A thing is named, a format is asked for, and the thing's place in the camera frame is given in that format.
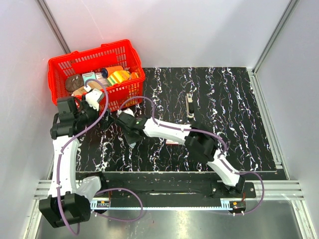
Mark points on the brown round item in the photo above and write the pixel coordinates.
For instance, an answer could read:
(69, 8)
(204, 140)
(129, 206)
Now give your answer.
(73, 83)

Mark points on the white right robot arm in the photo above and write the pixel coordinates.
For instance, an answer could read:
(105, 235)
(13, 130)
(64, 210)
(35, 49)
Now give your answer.
(202, 145)

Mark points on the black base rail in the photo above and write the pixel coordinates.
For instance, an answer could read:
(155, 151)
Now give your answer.
(170, 191)

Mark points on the staple box with tray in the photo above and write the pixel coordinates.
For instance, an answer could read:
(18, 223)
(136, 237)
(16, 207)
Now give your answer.
(171, 142)

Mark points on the brown cardboard packet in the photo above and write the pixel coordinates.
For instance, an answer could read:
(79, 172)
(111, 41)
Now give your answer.
(85, 89)

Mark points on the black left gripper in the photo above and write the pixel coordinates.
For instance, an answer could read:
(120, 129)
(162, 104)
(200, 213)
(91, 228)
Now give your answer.
(105, 122)

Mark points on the yellow green box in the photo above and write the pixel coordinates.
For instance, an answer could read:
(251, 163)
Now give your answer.
(118, 77)

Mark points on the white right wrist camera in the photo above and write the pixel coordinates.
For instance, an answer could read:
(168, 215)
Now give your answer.
(127, 111)

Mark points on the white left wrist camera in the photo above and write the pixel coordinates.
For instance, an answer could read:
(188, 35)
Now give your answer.
(93, 98)

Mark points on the dark stapler magazine part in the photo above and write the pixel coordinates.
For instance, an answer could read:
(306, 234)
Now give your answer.
(189, 106)

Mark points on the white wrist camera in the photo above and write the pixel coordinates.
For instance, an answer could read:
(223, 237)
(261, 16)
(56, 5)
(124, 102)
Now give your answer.
(93, 98)
(127, 111)

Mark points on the teal small box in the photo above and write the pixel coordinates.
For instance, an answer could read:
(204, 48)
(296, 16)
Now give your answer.
(88, 76)

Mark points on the orange cylinder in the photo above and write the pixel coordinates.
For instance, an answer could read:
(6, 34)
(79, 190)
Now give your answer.
(107, 71)

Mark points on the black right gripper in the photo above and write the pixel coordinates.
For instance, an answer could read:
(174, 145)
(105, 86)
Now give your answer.
(129, 140)

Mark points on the red plastic basket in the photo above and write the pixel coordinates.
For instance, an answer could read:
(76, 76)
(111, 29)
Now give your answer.
(107, 55)

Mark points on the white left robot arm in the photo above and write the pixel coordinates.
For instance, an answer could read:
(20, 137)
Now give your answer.
(67, 203)

